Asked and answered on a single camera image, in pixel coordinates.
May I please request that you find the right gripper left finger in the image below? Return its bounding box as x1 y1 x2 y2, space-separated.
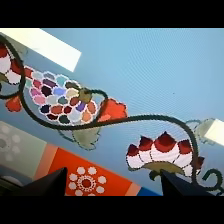
19 166 69 197

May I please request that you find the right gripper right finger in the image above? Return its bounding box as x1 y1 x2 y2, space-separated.
160 169 215 197

